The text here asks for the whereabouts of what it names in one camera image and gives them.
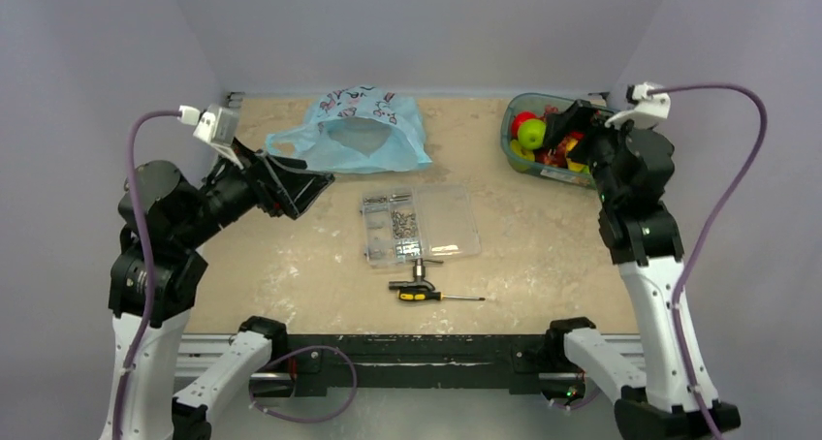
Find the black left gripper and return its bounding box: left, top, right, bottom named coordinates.
left=176, top=132, right=332, bottom=244

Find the light blue printed plastic bag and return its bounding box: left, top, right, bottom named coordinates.
left=265, top=85, right=432, bottom=174

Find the red fake grape bunch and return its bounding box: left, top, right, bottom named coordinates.
left=535, top=135, right=574, bottom=169

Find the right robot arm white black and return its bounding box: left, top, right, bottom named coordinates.
left=544, top=100, right=742, bottom=439

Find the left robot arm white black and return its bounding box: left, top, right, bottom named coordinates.
left=102, top=141, right=334, bottom=439

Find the yellow fake pear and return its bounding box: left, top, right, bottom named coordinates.
left=566, top=159, right=589, bottom=173

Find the red fake apple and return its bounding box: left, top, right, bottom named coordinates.
left=509, top=111, right=538, bottom=140

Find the yellow fake starfruit slice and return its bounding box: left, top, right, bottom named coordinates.
left=509, top=140, right=535, bottom=173

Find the teal transparent plastic bin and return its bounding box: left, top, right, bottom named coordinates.
left=499, top=93, right=595, bottom=189

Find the clear plastic screw organizer box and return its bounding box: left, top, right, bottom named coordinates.
left=360, top=184, right=482, bottom=267

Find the black metal hand tool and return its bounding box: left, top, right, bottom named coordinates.
left=388, top=258, right=443, bottom=291

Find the yellow black screwdriver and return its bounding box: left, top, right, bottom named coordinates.
left=397, top=290, right=486, bottom=302

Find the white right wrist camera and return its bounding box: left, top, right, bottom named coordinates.
left=605, top=82, right=671, bottom=130

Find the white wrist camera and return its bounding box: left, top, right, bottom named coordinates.
left=605, top=82, right=671, bottom=130
left=177, top=104, right=243, bottom=168

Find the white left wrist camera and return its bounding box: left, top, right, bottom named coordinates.
left=177, top=104, right=243, bottom=168

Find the aluminium frame rail left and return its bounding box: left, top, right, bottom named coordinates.
left=224, top=92, right=245, bottom=110

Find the aluminium frame rail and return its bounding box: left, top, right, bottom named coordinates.
left=224, top=92, right=245, bottom=110
left=174, top=333, right=645, bottom=380

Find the aluminium frame rail front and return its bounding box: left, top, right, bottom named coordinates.
left=174, top=333, right=645, bottom=380

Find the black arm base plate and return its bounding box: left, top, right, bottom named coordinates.
left=250, top=332, right=608, bottom=398

